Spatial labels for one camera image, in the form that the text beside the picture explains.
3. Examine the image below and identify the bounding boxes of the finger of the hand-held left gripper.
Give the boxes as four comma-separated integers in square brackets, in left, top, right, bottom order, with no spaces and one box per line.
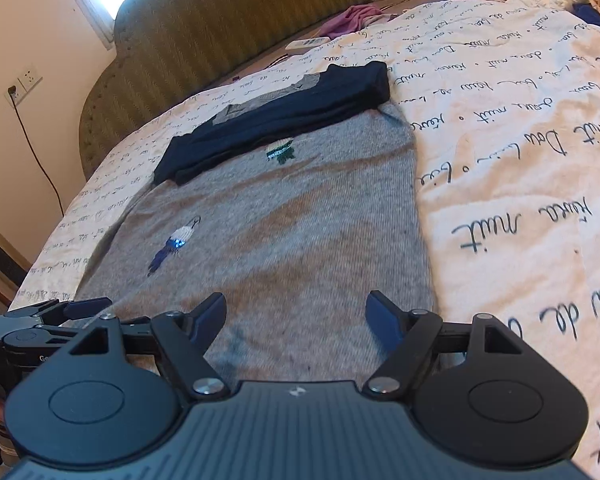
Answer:
[2,320,101,349]
[0,298,113,323]

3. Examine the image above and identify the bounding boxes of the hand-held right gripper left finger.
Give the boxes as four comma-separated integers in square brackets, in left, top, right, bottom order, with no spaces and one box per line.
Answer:
[69,292,231,401]

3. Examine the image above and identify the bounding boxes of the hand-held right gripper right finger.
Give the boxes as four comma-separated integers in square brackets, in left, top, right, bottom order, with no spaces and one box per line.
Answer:
[364,290,526,401]

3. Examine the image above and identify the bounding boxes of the grey sweater with navy sleeves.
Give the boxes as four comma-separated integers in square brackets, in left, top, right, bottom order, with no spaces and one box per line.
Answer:
[75,60,438,386]

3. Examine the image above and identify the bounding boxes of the bedside table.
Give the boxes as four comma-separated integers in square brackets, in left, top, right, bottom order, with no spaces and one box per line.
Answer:
[0,210,31,306]

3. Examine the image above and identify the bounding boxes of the white script-printed blanket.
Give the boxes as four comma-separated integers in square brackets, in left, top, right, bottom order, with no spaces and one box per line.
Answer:
[7,0,600,480]

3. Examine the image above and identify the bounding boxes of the white remote control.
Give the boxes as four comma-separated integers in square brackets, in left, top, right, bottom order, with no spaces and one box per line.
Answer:
[285,36,332,52]

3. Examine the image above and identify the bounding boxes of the olive striped padded headboard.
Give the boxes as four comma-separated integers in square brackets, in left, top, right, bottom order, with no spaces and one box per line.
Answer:
[78,0,407,181]

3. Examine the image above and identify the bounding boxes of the purple garment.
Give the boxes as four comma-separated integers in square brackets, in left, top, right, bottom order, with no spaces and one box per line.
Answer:
[325,4,397,41]

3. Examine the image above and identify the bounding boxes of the dark blue cloth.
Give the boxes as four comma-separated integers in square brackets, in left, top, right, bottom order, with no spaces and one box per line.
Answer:
[572,2,600,37]

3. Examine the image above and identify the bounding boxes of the black power cable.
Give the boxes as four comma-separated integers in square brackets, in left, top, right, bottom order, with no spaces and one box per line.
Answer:
[9,91,66,218]

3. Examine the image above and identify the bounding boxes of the white wall socket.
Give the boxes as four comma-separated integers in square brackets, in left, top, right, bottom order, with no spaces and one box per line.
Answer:
[4,65,43,108]

